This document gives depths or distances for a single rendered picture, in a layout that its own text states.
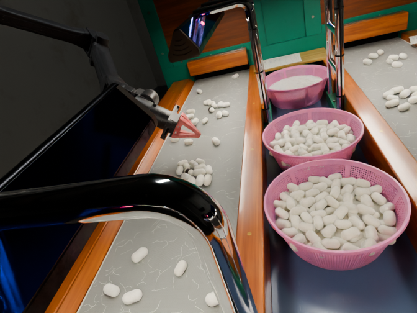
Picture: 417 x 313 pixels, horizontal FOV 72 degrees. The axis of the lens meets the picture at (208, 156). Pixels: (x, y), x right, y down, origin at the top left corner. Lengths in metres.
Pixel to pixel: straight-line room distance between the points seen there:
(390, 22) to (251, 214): 1.15
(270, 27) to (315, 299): 1.21
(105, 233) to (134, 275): 0.15
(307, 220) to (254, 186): 0.14
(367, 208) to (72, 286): 0.60
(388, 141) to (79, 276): 0.75
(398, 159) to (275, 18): 0.96
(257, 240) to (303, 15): 1.16
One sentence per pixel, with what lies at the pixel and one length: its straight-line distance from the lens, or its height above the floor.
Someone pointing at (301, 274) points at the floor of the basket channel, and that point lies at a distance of 0.63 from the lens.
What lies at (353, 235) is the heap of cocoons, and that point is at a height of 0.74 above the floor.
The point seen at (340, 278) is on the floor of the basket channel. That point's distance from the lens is 0.63.
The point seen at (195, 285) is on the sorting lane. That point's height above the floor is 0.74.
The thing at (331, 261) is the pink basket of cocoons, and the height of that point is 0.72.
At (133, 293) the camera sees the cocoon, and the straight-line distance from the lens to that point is 0.59.
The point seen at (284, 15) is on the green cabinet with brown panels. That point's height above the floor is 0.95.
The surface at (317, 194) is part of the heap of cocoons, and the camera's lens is 0.69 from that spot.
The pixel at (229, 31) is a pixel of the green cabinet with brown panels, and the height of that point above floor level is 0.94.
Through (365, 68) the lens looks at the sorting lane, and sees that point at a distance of 1.33.
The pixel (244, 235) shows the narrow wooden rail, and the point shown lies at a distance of 0.59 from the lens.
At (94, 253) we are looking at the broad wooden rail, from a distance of 0.72.
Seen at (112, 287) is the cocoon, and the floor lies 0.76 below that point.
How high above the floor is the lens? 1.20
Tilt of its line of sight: 31 degrees down
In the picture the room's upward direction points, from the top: 17 degrees counter-clockwise
